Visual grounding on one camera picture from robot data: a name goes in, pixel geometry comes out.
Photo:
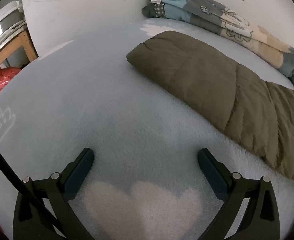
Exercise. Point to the grey white round container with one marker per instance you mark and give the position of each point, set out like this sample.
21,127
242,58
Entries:
4,22

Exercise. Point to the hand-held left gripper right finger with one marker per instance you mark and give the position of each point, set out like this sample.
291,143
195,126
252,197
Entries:
212,172

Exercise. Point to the red plastic bag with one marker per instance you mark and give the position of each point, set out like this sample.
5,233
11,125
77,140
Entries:
6,77

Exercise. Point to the patchwork cartoon print quilt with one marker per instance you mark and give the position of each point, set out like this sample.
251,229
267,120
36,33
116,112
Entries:
187,7

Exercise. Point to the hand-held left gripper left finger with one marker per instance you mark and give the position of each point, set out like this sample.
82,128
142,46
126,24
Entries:
80,170

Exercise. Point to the wooden shelf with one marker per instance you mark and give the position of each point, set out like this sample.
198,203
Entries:
24,40

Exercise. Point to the olive quilted puffer jacket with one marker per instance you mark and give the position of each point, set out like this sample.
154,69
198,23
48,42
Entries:
212,80

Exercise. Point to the light blue cloud blanket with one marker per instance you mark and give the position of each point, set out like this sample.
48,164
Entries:
99,92

